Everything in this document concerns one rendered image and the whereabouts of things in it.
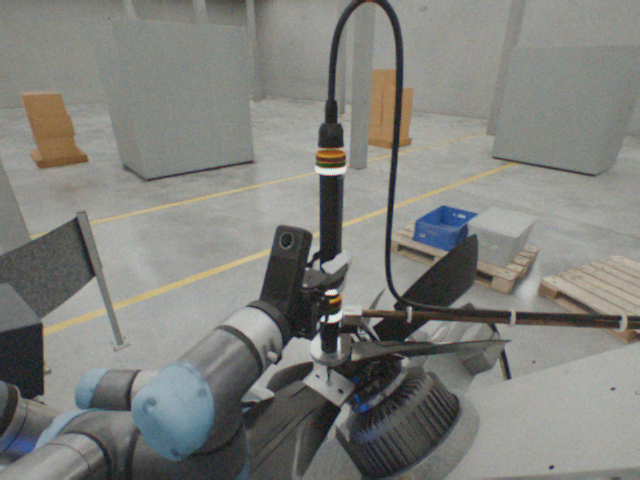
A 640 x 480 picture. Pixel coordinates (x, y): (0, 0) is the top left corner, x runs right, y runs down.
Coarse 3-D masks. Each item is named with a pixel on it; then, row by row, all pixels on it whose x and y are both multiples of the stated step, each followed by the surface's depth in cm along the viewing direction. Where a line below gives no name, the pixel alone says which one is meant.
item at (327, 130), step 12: (336, 108) 48; (336, 120) 49; (324, 132) 49; (336, 132) 49; (324, 144) 49; (336, 144) 49; (336, 324) 63; (324, 336) 64; (336, 336) 64; (324, 348) 65; (336, 348) 66
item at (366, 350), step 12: (360, 348) 50; (372, 348) 49; (384, 348) 47; (396, 348) 46; (408, 348) 45; (420, 348) 45; (432, 348) 55; (444, 348) 54; (456, 348) 54; (468, 348) 54; (360, 360) 44
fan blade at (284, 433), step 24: (264, 408) 67; (288, 408) 65; (312, 408) 65; (336, 408) 66; (264, 432) 61; (288, 432) 61; (312, 432) 61; (264, 456) 57; (288, 456) 57; (312, 456) 57
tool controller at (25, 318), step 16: (0, 288) 92; (0, 304) 85; (16, 304) 86; (0, 320) 79; (16, 320) 80; (32, 320) 81; (0, 336) 76; (16, 336) 78; (32, 336) 80; (0, 352) 76; (16, 352) 79; (32, 352) 81; (0, 368) 77; (16, 368) 79; (32, 368) 82; (48, 368) 88; (16, 384) 80; (32, 384) 83
